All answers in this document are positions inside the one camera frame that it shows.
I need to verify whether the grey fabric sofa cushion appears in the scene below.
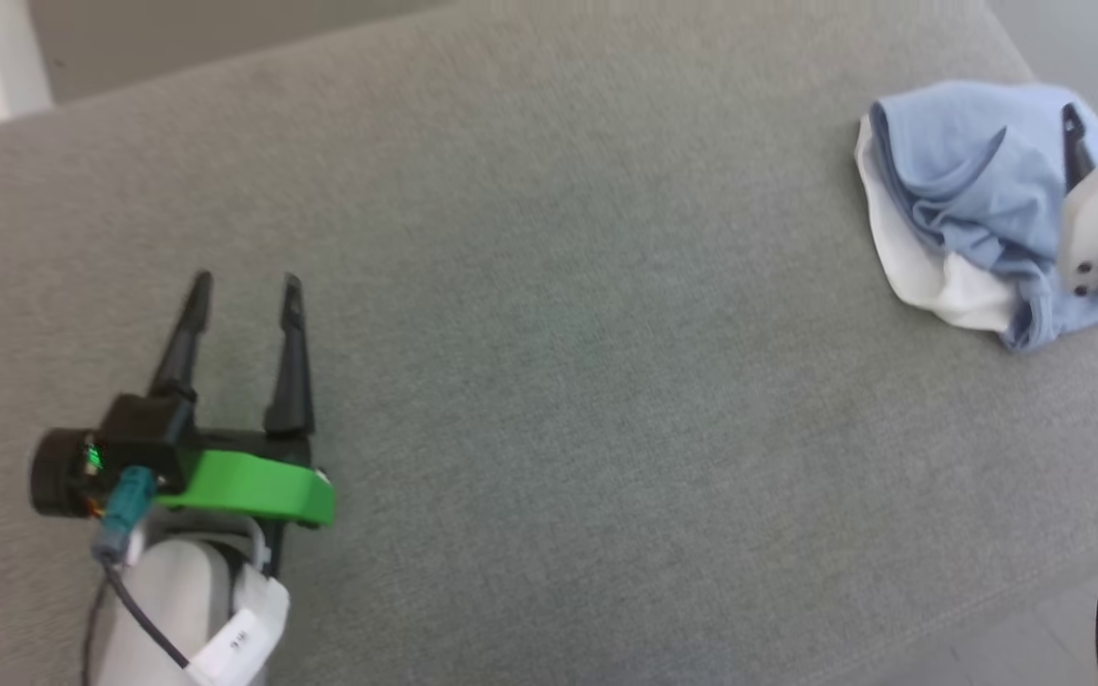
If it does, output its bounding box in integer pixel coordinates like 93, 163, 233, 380
0, 0, 1098, 686

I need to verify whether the black cable teal plug left arm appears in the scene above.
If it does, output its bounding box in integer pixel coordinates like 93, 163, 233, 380
82, 465, 193, 686

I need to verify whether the light blue garment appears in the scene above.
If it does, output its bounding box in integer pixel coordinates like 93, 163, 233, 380
854, 79, 1098, 353

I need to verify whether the white label tag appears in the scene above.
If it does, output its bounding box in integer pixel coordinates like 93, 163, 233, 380
185, 572, 291, 686

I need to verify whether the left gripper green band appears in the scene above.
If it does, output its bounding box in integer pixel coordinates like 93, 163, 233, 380
151, 272, 336, 573

